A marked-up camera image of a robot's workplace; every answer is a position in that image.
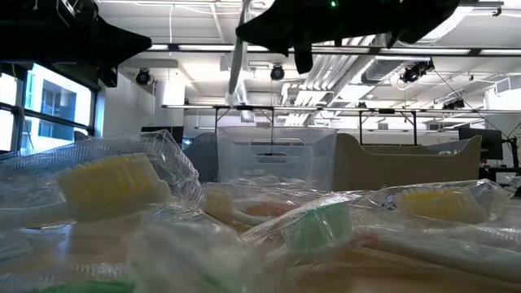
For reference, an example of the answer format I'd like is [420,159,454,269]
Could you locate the frosted plastic bin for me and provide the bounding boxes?
[333,133,484,192]

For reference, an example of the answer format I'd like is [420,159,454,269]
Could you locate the window with dark frame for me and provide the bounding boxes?
[0,63,99,155]

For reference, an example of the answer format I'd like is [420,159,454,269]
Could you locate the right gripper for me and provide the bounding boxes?
[235,0,404,75]

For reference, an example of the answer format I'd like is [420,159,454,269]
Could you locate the blue toothbrush in clear wrapper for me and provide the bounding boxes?
[0,230,37,261]

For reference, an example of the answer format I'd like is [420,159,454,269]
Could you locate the silver ventilation duct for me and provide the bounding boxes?
[360,6,473,85]

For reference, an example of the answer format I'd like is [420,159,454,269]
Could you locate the black monitor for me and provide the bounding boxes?
[458,127,505,161]

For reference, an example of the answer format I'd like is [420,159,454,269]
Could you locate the orange toothbrush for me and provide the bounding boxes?
[226,0,250,107]
[366,178,512,227]
[0,129,207,231]
[201,182,521,284]

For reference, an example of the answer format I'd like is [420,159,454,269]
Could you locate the black round hanging camera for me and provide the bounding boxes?
[400,59,436,85]
[269,63,286,82]
[442,98,466,111]
[135,68,152,86]

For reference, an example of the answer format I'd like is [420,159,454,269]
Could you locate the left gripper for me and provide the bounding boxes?
[0,18,152,89]

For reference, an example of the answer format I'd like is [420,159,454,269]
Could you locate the dark grey plastic bin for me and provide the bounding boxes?
[183,132,221,184]

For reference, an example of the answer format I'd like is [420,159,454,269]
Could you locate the black background rig frame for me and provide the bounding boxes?
[213,104,276,147]
[357,107,418,147]

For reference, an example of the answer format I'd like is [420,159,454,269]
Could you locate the clear plastic bin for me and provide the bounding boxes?
[217,125,339,192]

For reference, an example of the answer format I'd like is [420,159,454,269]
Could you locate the black overhead light bar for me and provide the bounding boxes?
[146,42,521,58]

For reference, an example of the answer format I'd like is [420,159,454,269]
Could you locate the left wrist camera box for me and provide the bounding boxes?
[56,0,101,20]

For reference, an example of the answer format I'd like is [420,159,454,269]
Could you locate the black monitor stand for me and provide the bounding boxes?
[502,136,521,172]

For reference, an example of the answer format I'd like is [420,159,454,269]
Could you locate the black background desk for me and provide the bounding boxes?
[482,166,521,183]

